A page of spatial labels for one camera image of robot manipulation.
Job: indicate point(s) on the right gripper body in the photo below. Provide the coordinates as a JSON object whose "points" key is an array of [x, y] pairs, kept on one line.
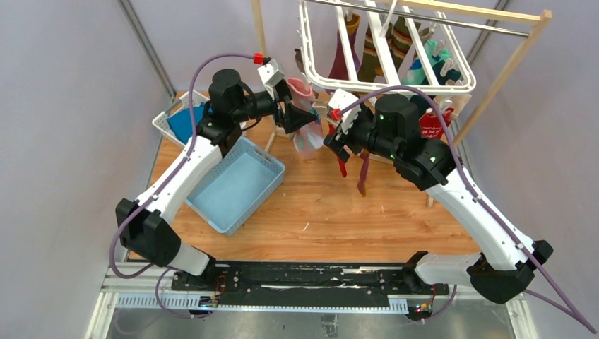
{"points": [[360, 136]]}

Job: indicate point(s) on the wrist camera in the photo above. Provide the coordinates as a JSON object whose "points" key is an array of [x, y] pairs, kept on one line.
{"points": [[344, 109], [271, 74]]}

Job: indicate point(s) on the light blue plastic basket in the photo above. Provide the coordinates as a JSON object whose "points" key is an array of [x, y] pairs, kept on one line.
{"points": [[236, 187]]}

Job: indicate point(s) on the purple striped sock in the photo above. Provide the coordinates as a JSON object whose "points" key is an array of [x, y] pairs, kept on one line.
{"points": [[361, 184]]}

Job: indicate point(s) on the pink patterned sock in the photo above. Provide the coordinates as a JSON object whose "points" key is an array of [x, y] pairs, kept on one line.
{"points": [[309, 138]]}

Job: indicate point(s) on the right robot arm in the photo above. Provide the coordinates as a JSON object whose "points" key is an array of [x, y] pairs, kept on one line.
{"points": [[505, 264]]}

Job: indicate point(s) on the white clip sock hanger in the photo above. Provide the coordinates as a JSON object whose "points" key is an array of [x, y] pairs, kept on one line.
{"points": [[378, 29]]}

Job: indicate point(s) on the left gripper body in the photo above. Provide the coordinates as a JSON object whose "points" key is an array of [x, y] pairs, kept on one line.
{"points": [[280, 115]]}

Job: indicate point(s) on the red patterned sock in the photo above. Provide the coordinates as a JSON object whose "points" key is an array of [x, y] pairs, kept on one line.
{"points": [[430, 126]]}

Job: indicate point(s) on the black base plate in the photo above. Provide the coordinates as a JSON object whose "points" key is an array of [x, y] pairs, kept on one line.
{"points": [[310, 286]]}

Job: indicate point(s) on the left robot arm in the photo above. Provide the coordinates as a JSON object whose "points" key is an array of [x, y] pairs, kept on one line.
{"points": [[144, 223]]}

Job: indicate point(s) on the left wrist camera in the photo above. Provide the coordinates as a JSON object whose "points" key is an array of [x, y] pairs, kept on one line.
{"points": [[271, 74]]}

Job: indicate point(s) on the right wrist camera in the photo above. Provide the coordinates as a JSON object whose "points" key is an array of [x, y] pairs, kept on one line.
{"points": [[344, 109]]}

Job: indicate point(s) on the red and cream sock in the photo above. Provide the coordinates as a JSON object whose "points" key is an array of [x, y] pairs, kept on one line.
{"points": [[322, 110]]}

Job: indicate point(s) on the blue cloth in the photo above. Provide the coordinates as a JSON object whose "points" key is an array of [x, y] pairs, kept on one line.
{"points": [[180, 123]]}

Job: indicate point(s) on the white plastic basket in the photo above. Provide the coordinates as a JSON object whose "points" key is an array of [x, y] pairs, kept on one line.
{"points": [[160, 121]]}

